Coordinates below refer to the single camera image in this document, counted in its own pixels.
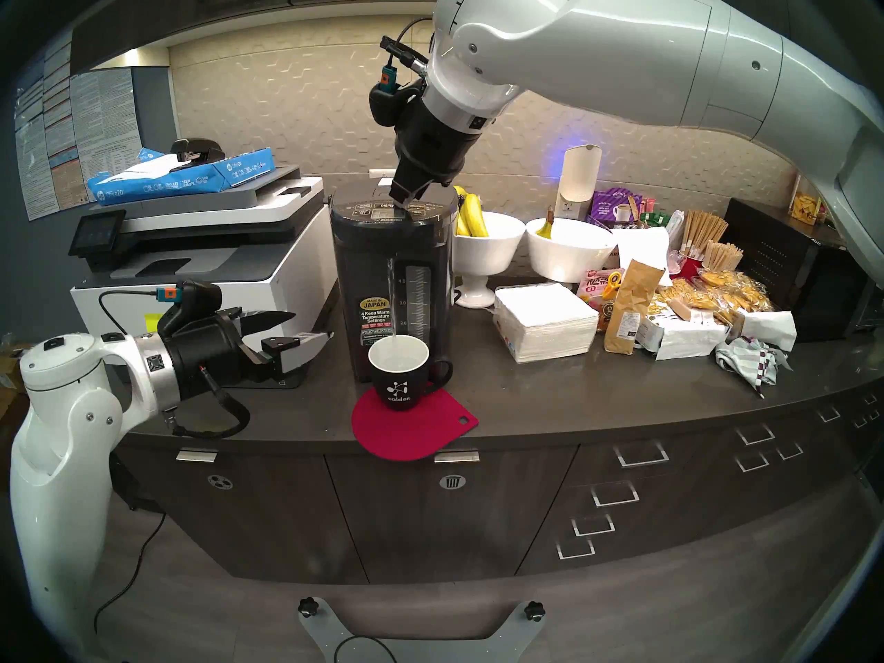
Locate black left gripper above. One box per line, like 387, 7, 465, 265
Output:
166, 309, 334, 403

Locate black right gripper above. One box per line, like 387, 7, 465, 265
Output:
389, 95, 484, 205

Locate black electric water dispenser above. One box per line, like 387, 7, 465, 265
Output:
327, 178, 462, 385

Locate yellow banana bunch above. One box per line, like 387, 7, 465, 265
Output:
452, 185, 490, 238

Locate white grey office printer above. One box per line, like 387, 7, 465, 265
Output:
69, 164, 339, 390

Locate black mug white inside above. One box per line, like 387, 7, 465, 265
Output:
367, 334, 454, 412

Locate red teardrop silicone mat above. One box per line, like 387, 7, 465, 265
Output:
351, 385, 480, 462

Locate white plug-in night light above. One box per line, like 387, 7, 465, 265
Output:
556, 144, 603, 220

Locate blue printer paper ream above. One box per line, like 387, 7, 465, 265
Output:
86, 147, 275, 206

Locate white wide bowl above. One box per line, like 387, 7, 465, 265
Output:
525, 218, 617, 284

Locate white napkin stack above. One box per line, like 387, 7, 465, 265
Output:
493, 282, 600, 364

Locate purple cocoa box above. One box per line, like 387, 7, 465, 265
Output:
587, 189, 643, 229

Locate black stapler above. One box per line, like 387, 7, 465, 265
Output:
169, 138, 227, 173

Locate pink snack packet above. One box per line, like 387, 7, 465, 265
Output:
577, 268, 626, 307

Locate white paper bag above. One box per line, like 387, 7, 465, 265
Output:
615, 227, 671, 286

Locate dark wood base cabinet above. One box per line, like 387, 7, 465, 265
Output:
117, 378, 884, 586

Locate brown paper coffee bag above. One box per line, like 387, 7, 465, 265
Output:
604, 259, 666, 356

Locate brown cardboard boxes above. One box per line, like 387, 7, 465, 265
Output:
0, 334, 28, 421

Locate long wooden stirrer bundle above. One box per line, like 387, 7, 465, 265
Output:
680, 209, 729, 258

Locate clear yellow cracker packet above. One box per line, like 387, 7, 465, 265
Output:
698, 268, 773, 314
656, 285, 719, 317

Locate white printed sachet box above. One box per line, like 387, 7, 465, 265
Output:
635, 309, 729, 361

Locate short wooden stirrer bundle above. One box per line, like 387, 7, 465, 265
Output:
701, 240, 744, 272

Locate checkered dish cloth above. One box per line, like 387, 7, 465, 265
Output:
715, 337, 791, 398

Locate black microwave oven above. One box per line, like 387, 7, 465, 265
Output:
722, 198, 884, 343

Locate clear jar yellow snacks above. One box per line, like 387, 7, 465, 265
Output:
791, 175, 826, 226

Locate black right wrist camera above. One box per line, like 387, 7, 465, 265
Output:
368, 78, 425, 127

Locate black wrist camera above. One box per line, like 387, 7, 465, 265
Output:
368, 78, 425, 127
157, 280, 223, 334

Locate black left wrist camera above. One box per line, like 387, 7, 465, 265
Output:
157, 280, 223, 334

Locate black left gripper cable loop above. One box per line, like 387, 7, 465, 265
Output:
164, 368, 251, 440

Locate white pedestal bowl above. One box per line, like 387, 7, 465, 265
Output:
454, 211, 527, 309

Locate right camera cable orange plug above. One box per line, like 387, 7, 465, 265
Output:
376, 16, 437, 95

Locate camera cable orange plug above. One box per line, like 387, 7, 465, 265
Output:
376, 16, 437, 95
98, 287, 179, 334

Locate left camera cable orange plug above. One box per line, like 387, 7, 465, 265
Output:
98, 287, 179, 334

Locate black floor cable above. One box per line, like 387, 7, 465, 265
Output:
93, 513, 166, 635

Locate grey text wall poster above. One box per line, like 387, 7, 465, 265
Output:
69, 68, 144, 186

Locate colourful text wall poster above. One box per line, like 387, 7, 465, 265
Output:
14, 81, 90, 222

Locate black cable on base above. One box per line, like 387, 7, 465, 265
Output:
335, 634, 398, 663

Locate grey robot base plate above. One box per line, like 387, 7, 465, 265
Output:
298, 599, 546, 663

